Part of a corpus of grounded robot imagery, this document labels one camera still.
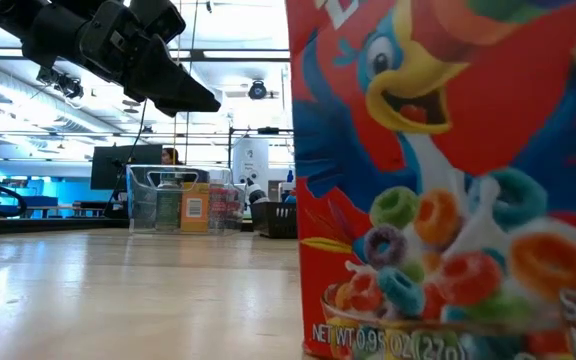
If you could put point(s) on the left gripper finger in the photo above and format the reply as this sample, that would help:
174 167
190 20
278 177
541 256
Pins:
168 85

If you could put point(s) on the blue food colour bottle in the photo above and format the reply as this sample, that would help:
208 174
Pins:
290 176

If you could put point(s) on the Froot Loops cereal box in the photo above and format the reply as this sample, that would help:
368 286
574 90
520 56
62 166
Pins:
443 200

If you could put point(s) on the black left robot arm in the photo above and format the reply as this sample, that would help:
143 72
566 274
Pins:
8 15

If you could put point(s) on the black ceiling light fixture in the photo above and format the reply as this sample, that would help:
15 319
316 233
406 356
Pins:
68 85

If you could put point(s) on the person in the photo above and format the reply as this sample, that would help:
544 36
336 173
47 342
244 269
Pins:
169 156

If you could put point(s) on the black monitor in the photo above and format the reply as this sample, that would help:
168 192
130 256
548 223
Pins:
105 167

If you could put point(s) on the white cabinet machine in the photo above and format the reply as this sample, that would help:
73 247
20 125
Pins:
250 160

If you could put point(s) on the clear plastic bin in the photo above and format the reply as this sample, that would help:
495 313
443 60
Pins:
140 210

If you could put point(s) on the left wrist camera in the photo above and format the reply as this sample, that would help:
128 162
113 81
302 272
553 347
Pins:
160 20

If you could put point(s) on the black ceiling camera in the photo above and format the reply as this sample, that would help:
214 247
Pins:
257 90

